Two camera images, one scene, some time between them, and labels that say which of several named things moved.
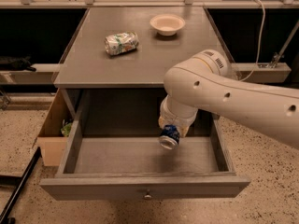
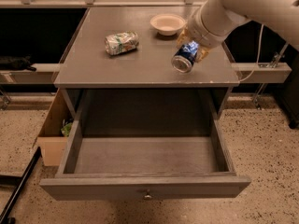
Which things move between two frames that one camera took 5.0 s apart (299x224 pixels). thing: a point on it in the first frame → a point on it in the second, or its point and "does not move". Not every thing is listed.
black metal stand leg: [5, 215] does not move
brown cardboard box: [51, 142] does not move
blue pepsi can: [169, 137] → [182, 61]
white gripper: [176, 119] → [202, 32]
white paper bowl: [166, 24] does not move
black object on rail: [7, 63] does not move
